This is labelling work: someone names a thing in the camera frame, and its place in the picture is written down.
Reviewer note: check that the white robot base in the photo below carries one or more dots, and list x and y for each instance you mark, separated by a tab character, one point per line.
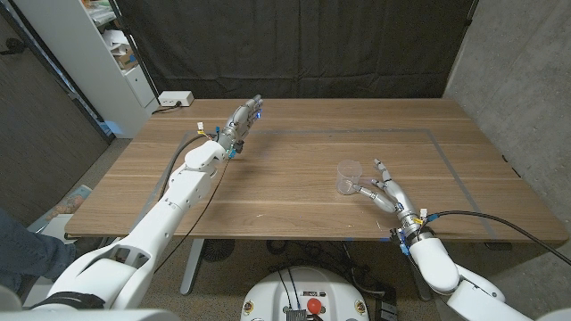
267	294

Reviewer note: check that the round black floor fan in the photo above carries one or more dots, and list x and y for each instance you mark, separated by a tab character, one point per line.
217	249

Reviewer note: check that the white power strip box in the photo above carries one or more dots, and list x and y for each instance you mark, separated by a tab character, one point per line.
175	98

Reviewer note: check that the white paper pile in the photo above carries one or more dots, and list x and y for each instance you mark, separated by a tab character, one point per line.
113	38

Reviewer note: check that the white shelf cabinet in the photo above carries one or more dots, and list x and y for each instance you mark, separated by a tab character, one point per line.
89	67

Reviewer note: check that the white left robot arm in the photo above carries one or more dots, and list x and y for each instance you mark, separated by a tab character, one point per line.
156	227

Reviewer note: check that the grey table leg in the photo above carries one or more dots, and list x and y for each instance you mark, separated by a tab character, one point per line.
192	267

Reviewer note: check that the colourful picture book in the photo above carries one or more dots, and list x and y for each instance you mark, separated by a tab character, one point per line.
69	203

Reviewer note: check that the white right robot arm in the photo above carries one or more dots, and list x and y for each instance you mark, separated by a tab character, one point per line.
435	263

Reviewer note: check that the cardboard box on shelf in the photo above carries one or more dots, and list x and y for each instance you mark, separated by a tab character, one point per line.
126	58

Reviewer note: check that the person's dark shoe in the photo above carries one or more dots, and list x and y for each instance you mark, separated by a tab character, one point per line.
87	245

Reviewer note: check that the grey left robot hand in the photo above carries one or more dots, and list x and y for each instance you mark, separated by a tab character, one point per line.
238	122

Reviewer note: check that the black power adapter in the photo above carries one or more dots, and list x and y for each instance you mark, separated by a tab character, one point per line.
386	308

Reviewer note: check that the clear plastic measuring cup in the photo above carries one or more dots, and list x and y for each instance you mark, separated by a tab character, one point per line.
348	176

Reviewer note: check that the person's leg in jeans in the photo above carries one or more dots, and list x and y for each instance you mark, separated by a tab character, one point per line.
31	254

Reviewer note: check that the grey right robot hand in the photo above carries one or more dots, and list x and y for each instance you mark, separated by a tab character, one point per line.
399	200

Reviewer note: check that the black backdrop stand pole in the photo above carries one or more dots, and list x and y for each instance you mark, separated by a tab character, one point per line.
136	51

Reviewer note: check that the black fabric mat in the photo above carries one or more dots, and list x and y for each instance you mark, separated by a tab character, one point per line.
294	44

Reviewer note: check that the red emergency stop button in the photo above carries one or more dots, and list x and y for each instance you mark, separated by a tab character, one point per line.
314	305

